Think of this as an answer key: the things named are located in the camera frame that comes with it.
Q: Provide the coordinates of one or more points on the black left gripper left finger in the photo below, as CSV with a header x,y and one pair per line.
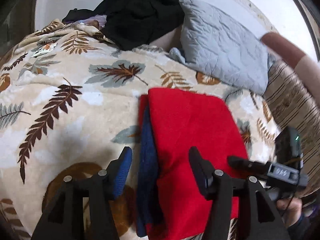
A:
x,y
63,216

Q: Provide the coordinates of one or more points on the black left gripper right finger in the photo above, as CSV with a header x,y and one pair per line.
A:
x,y
258,217

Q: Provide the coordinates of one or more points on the black clothing pile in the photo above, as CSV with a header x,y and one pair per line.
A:
x,y
131,23

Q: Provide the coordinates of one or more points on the person right hand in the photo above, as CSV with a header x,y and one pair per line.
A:
x,y
292,210

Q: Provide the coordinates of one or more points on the leaf patterned beige blanket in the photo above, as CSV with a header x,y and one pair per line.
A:
x,y
69,104

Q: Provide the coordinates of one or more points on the grey quilted pillow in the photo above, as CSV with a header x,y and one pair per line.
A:
x,y
217,45

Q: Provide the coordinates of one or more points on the small purple cloth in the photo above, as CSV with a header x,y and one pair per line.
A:
x,y
97,21

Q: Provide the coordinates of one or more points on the brown wooden headboard post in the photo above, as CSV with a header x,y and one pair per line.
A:
x,y
306,68

